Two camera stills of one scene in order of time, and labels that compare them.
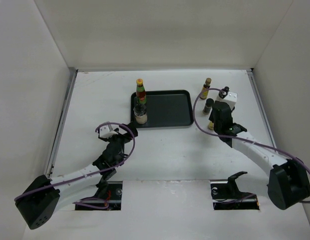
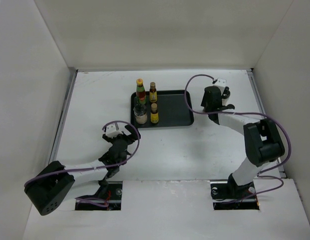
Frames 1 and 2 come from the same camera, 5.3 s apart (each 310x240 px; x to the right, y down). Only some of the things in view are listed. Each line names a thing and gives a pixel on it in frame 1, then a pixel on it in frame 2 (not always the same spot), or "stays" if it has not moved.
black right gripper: (211, 117) to (204, 102)
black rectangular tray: (166, 108) stays
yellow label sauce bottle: (211, 125) to (154, 115)
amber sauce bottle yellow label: (205, 90) to (152, 92)
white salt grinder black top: (223, 92) stays
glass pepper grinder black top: (140, 113) stays
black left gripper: (126, 137) stays
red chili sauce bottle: (140, 92) stays
